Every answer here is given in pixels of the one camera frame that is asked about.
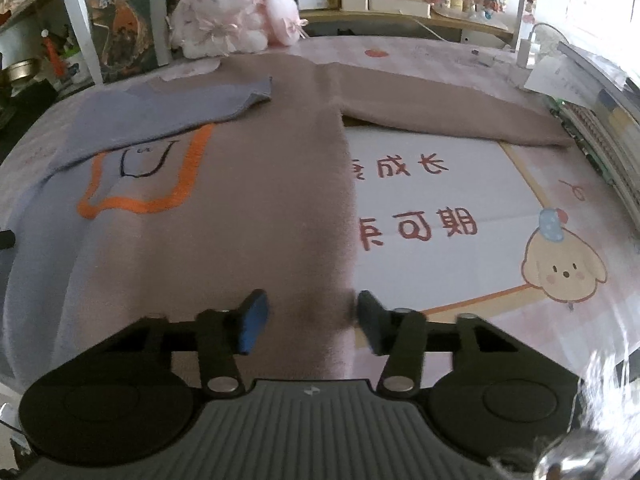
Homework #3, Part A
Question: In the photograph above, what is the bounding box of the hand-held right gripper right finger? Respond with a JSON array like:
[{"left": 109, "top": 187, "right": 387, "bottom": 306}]
[{"left": 357, "top": 290, "right": 527, "bottom": 397}]

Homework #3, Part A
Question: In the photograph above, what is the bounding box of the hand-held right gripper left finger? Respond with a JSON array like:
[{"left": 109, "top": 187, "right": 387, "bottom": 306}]
[{"left": 106, "top": 289, "right": 272, "bottom": 397}]

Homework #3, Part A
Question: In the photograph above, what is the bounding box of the brown grey sweater orange outline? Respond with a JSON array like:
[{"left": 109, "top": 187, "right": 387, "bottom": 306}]
[{"left": 0, "top": 54, "right": 577, "bottom": 392}]

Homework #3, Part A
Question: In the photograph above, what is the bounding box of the pink cartoon printed mat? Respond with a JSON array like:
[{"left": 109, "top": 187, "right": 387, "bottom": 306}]
[{"left": 0, "top": 35, "right": 640, "bottom": 391}]

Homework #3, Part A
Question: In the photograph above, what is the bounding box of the gold metal bowl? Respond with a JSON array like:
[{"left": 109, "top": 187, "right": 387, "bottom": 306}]
[{"left": 0, "top": 59, "right": 42, "bottom": 88}]

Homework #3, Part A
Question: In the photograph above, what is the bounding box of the illustrated comic book cover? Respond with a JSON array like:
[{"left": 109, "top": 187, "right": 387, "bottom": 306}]
[{"left": 89, "top": 0, "right": 169, "bottom": 84}]

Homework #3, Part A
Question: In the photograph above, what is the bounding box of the clear plastic wrap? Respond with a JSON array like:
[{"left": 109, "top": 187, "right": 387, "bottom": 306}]
[{"left": 527, "top": 347, "right": 640, "bottom": 480}]

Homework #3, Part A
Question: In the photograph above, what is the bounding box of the white paper sheet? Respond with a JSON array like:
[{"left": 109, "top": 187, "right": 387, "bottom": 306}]
[{"left": 524, "top": 55, "right": 577, "bottom": 97}]

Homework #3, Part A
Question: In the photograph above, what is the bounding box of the stack of books and notebooks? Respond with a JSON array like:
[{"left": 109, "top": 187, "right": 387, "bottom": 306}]
[{"left": 546, "top": 41, "right": 640, "bottom": 233}]

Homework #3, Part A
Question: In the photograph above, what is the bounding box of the pink plush rabbit toy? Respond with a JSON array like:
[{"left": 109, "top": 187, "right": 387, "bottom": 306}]
[{"left": 169, "top": 0, "right": 309, "bottom": 59}]

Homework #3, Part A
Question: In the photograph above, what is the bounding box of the white shelf frame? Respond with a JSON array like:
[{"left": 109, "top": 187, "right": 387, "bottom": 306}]
[{"left": 52, "top": 0, "right": 168, "bottom": 86}]

